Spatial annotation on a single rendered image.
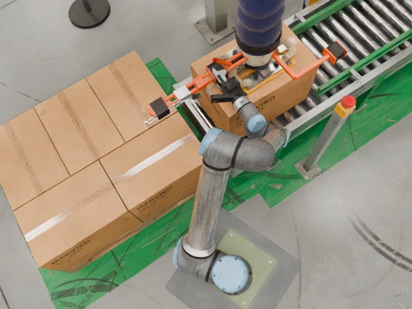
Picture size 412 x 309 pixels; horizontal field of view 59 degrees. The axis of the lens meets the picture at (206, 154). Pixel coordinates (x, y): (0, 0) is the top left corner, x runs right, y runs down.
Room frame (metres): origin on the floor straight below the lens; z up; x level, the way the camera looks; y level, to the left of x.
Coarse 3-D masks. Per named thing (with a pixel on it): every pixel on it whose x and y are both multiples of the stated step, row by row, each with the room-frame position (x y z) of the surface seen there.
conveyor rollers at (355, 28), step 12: (360, 0) 1.77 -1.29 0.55; (372, 0) 1.76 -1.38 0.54; (384, 0) 1.76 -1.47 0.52; (408, 0) 1.70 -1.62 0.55; (336, 12) 1.72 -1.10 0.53; (360, 12) 1.67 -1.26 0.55; (372, 12) 1.65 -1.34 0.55; (384, 12) 1.64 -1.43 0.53; (408, 12) 1.59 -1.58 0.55; (324, 24) 1.63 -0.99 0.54; (336, 24) 1.61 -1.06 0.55; (348, 24) 1.60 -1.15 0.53; (372, 24) 1.55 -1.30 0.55; (384, 24) 1.54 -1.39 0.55; (396, 24) 1.53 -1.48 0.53; (300, 36) 1.56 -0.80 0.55; (312, 36) 1.55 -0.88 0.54; (336, 36) 1.51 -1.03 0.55; (348, 36) 1.49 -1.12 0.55; (360, 36) 1.48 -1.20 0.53; (384, 36) 1.43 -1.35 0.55; (396, 36) 1.42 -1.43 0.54; (312, 48) 1.44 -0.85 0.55; (348, 48) 1.39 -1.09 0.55; (360, 48) 1.37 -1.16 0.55; (372, 48) 1.37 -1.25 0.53; (396, 48) 1.32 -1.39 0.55; (384, 60) 1.26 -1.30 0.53; (336, 72) 1.22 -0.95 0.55; (312, 84) 1.17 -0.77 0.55; (348, 84) 1.12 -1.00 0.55; (324, 96) 1.06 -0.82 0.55; (300, 108) 1.01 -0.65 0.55; (312, 108) 1.00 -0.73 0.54; (204, 120) 1.05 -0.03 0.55; (276, 120) 0.96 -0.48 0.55; (288, 120) 0.95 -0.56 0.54
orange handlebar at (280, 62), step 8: (232, 56) 1.11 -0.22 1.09; (272, 56) 1.08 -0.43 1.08; (328, 56) 1.01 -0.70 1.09; (232, 64) 1.06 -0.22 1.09; (280, 64) 1.02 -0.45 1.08; (312, 64) 0.98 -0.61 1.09; (288, 72) 0.96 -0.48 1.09; (304, 72) 0.94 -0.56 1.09; (192, 80) 1.01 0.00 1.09; (200, 80) 1.00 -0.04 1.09; (208, 80) 1.00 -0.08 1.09; (200, 88) 0.96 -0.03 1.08; (168, 96) 0.95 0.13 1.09; (168, 104) 0.90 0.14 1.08; (152, 112) 0.88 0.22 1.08
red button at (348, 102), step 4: (344, 96) 0.80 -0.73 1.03; (348, 96) 0.79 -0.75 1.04; (352, 96) 0.79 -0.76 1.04; (344, 100) 0.78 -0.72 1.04; (348, 100) 0.77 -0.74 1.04; (352, 100) 0.77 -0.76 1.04; (344, 104) 0.76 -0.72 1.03; (348, 104) 0.75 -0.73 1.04; (352, 104) 0.75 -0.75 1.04; (348, 108) 0.74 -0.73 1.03
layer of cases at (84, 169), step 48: (96, 96) 1.38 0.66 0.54; (144, 96) 1.31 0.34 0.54; (0, 144) 1.14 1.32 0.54; (48, 144) 1.08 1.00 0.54; (96, 144) 1.02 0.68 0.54; (144, 144) 0.96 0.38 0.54; (192, 144) 0.90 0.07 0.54; (48, 192) 0.75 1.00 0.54; (96, 192) 0.70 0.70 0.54; (144, 192) 0.65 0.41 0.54; (48, 240) 0.46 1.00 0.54; (96, 240) 0.44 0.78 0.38
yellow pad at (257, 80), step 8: (280, 56) 1.14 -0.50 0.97; (272, 64) 1.10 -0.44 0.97; (288, 64) 1.08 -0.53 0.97; (256, 72) 1.06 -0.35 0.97; (272, 72) 1.05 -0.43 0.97; (280, 72) 1.04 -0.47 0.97; (256, 80) 1.02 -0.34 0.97; (264, 80) 1.01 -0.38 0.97; (248, 88) 0.98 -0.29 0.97; (256, 88) 0.97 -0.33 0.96
